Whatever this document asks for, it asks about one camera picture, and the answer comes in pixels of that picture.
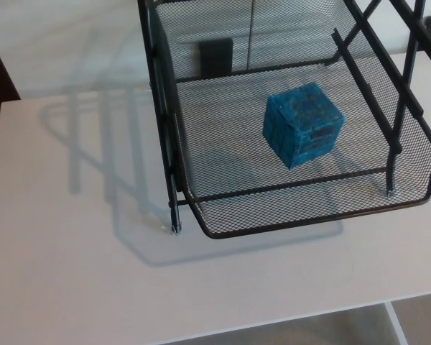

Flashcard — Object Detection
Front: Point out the white desk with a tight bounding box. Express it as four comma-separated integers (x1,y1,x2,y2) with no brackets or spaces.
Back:
0,52,431,345

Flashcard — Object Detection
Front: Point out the black rectangular box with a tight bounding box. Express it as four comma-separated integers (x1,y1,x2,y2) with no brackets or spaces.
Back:
198,38,234,76

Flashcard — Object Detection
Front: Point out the blue cube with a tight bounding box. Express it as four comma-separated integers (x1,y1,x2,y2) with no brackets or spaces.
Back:
262,82,346,170

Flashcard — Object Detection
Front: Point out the black mesh file tray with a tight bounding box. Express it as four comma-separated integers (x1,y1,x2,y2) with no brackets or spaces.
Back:
136,0,431,241

